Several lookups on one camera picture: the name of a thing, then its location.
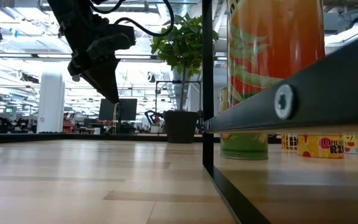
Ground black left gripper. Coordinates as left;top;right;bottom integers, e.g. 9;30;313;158
63;15;121;105

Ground black cable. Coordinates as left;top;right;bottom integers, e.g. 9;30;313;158
88;0;127;15
113;0;175;37

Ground green leafy potted tree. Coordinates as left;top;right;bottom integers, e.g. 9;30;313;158
150;12;219;112

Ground black tubular stand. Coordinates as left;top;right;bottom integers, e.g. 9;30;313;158
155;80;203;113

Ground tall orange label can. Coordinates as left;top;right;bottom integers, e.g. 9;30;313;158
227;0;326;108

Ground green label can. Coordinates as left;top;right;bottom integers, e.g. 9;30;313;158
218;86;269;161

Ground black plant pot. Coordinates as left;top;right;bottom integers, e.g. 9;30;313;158
162;110;200;144

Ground yellow pineapple rings can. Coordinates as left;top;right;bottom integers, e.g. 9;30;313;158
296;134;345;159

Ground white pillar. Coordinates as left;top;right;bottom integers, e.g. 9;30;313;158
36;71;66;134

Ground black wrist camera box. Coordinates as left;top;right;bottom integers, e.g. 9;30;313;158
86;24;136;60

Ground black metal shelf frame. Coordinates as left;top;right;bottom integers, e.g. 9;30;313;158
201;0;358;224

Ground white black-lettered can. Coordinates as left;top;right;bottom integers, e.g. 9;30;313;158
280;133;299;151

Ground silver hex bolt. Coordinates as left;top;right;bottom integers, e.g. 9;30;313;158
273;83;298;121

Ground black computer monitor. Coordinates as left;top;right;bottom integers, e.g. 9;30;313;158
98;98;138;122

